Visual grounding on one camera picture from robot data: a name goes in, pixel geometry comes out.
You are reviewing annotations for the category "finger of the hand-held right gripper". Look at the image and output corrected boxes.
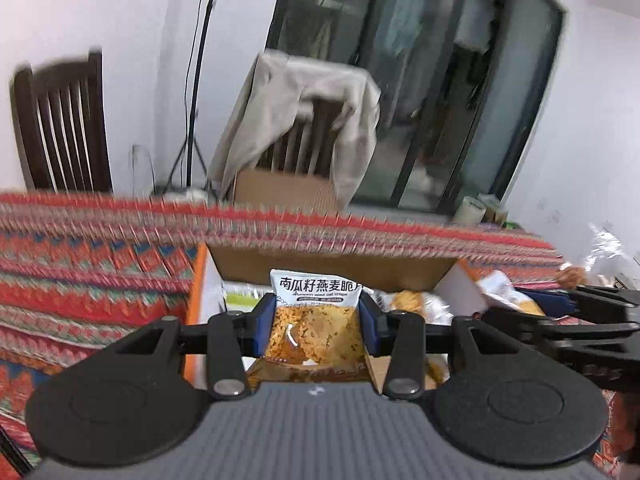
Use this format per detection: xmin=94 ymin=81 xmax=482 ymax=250
xmin=482 ymin=307 xmax=640 ymax=358
xmin=520 ymin=285 xmax=640 ymax=317

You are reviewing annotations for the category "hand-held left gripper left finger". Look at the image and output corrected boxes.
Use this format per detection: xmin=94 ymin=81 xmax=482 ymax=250
xmin=120 ymin=294 xmax=277 ymax=402

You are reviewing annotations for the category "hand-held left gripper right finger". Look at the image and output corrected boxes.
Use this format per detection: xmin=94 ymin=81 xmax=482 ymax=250
xmin=357 ymin=292 xmax=538 ymax=402

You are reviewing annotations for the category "white orange snack packet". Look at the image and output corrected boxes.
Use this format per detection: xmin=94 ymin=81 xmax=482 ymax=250
xmin=475 ymin=270 xmax=547 ymax=317

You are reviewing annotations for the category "pile of mixed snack packets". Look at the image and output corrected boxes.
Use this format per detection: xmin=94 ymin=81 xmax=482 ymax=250
xmin=222 ymin=282 xmax=451 ymax=393

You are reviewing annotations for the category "seed cracker snack packet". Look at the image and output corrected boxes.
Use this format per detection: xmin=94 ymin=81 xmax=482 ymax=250
xmin=262 ymin=268 xmax=373 ymax=367

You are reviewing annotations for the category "red cardboard box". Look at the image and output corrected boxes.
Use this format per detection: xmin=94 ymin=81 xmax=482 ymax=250
xmin=184 ymin=241 xmax=493 ymax=397

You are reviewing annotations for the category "clear plastic bag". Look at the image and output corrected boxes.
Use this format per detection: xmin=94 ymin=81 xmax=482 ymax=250
xmin=556 ymin=223 xmax=628 ymax=289

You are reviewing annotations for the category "plain brown cardboard box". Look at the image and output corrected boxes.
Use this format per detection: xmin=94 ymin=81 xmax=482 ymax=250
xmin=232 ymin=169 xmax=342 ymax=209

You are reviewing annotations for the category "wooden chair under jacket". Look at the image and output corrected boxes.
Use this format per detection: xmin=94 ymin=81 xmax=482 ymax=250
xmin=255 ymin=97 xmax=351 ymax=179

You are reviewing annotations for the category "patterned red tablecloth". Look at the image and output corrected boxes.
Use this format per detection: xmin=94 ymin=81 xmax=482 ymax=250
xmin=0 ymin=190 xmax=640 ymax=478

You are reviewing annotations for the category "black floor lamp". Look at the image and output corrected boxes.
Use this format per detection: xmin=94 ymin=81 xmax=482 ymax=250
xmin=167 ymin=0 xmax=226 ymax=197

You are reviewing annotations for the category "beige jacket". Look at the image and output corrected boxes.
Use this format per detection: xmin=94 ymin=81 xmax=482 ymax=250
xmin=207 ymin=50 xmax=382 ymax=209

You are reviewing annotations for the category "sliding glass door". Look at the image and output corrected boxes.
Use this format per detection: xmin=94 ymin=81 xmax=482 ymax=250
xmin=265 ymin=0 xmax=569 ymax=214

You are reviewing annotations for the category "dark wooden chair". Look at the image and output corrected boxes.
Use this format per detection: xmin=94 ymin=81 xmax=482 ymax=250
xmin=10 ymin=50 xmax=114 ymax=194

